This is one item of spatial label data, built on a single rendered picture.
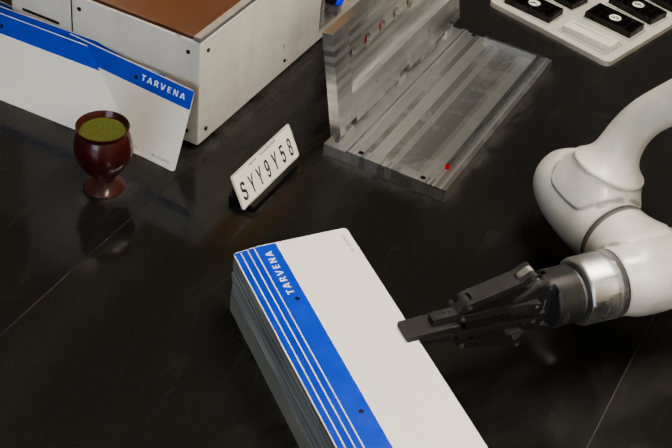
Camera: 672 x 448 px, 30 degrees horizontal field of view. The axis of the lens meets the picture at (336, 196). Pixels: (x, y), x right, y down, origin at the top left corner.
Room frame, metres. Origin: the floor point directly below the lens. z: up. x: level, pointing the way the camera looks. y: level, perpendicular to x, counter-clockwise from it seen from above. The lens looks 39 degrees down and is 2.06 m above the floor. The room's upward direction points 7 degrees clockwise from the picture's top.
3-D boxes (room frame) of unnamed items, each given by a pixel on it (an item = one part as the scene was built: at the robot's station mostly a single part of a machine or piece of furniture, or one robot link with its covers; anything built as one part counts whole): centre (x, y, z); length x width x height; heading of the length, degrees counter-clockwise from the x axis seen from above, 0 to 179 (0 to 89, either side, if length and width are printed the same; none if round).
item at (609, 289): (1.19, -0.33, 1.00); 0.09 x 0.06 x 0.09; 28
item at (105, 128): (1.40, 0.33, 0.96); 0.09 x 0.09 x 0.11
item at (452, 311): (1.10, -0.15, 1.02); 0.05 x 0.01 x 0.03; 118
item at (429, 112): (1.70, -0.16, 0.92); 0.44 x 0.21 x 0.04; 155
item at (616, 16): (2.03, -0.47, 0.92); 0.10 x 0.05 x 0.01; 52
